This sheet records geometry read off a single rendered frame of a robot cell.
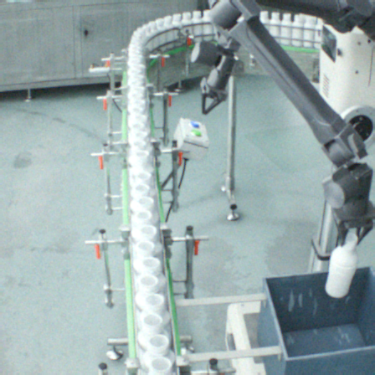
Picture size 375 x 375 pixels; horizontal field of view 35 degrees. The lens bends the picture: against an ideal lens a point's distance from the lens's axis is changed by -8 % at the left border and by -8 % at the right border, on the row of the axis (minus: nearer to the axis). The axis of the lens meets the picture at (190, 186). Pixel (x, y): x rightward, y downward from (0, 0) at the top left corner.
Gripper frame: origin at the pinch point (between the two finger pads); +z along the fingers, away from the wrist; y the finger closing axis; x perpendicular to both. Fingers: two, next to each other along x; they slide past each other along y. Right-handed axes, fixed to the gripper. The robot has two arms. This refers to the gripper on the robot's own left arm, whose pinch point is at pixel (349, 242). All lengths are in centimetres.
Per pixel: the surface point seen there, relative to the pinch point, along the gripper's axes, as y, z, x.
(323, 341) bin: 1.3, 41.0, 6.2
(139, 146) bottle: -46, -1, 47
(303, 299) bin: -5.0, 28.5, 12.4
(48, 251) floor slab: -98, 118, 155
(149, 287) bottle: -45.8, -3.4, -12.6
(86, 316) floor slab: -76, 117, 102
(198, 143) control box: -28, 6, 60
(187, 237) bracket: -35.8, 5.0, 13.8
